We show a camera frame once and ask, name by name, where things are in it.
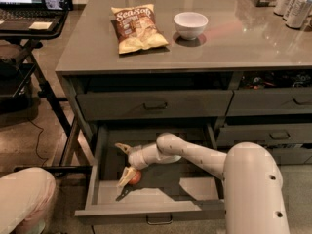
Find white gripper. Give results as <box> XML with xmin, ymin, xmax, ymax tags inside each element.
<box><xmin>115</xmin><ymin>143</ymin><xmax>162</xmax><ymax>187</ymax></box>

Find red apple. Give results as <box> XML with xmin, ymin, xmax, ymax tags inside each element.
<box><xmin>129</xmin><ymin>171</ymin><xmax>141</xmax><ymax>185</ymax></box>

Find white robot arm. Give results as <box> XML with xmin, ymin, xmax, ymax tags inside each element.
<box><xmin>116</xmin><ymin>133</ymin><xmax>291</xmax><ymax>234</ymax></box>

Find open grey middle drawer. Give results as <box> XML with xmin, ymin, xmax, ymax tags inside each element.
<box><xmin>75</xmin><ymin>126</ymin><xmax>225</xmax><ymax>225</ymax></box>

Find grey top left drawer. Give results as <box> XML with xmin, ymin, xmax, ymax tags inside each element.
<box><xmin>76</xmin><ymin>90</ymin><xmax>232</xmax><ymax>121</ymax></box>

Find grey top right drawer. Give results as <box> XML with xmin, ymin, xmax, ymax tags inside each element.
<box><xmin>227</xmin><ymin>87</ymin><xmax>312</xmax><ymax>116</ymax></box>

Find grey middle right drawer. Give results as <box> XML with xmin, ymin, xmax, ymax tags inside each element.
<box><xmin>216</xmin><ymin>124</ymin><xmax>312</xmax><ymax>146</ymax></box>

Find white can middle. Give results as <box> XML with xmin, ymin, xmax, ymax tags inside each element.
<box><xmin>282</xmin><ymin>0</ymin><xmax>312</xmax><ymax>21</ymax></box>

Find person knee beige trousers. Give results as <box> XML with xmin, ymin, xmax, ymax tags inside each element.
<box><xmin>0</xmin><ymin>168</ymin><xmax>56</xmax><ymax>234</ymax></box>

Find sea salt chips bag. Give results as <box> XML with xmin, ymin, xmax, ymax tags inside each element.
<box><xmin>111</xmin><ymin>4</ymin><xmax>168</xmax><ymax>55</ymax></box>

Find white ceramic bowl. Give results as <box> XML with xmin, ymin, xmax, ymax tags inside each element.
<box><xmin>174</xmin><ymin>12</ymin><xmax>209</xmax><ymax>40</ymax></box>

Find yellow sticky note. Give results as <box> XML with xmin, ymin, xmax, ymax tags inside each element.
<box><xmin>29</xmin><ymin>21</ymin><xmax>52</xmax><ymax>30</ymax></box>

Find black laptop stand cart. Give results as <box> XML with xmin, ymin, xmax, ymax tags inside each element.
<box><xmin>0</xmin><ymin>11</ymin><xmax>92</xmax><ymax>175</ymax></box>

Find black smartphone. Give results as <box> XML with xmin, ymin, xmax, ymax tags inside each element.
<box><xmin>44</xmin><ymin>0</ymin><xmax>73</xmax><ymax>11</ymax></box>

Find open laptop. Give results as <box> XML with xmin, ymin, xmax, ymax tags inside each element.
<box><xmin>0</xmin><ymin>0</ymin><xmax>66</xmax><ymax>34</ymax></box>

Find white can right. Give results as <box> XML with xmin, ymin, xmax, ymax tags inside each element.
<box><xmin>286</xmin><ymin>0</ymin><xmax>312</xmax><ymax>29</ymax></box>

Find black cable on floor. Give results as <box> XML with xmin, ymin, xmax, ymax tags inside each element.
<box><xmin>25</xmin><ymin>114</ymin><xmax>50</xmax><ymax>168</ymax></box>

